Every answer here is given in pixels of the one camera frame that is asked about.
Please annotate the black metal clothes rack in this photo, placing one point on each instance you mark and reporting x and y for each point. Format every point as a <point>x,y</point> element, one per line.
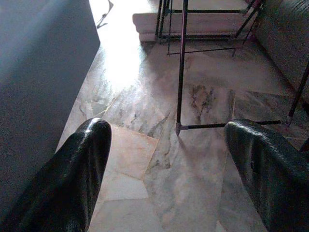
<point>180,72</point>

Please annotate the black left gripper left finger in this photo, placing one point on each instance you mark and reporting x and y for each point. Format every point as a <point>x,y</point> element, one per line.
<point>67,181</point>

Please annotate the green leather sofa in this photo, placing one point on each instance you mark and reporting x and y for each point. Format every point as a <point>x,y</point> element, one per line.
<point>287,36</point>

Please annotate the white frame baby bouncer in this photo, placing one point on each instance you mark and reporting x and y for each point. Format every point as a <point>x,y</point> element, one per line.
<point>103,23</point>

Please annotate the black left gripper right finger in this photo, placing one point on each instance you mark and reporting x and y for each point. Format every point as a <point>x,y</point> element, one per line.
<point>277,181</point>

